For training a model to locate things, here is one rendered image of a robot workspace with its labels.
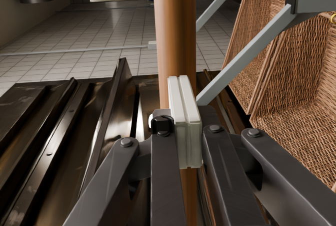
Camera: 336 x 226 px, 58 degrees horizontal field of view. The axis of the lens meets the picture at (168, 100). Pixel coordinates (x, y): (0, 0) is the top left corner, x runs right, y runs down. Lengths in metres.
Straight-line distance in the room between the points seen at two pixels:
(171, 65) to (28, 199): 0.91
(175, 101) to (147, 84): 1.65
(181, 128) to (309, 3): 0.51
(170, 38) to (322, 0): 0.46
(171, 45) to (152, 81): 1.60
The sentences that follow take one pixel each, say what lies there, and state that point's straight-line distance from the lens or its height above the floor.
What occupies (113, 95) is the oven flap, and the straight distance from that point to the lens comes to 1.30.
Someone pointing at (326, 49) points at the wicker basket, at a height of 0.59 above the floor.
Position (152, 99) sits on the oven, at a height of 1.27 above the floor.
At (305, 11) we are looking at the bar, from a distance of 0.64.
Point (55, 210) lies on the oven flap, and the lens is 1.02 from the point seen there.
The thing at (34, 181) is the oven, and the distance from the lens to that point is 1.15.
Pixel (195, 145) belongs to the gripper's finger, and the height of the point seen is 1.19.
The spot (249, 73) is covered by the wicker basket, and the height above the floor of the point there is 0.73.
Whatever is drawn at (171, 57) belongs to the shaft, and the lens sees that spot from 0.22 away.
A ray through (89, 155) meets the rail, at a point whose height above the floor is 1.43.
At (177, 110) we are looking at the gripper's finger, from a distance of 0.17.
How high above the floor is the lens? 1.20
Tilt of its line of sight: 1 degrees down
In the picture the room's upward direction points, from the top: 94 degrees counter-clockwise
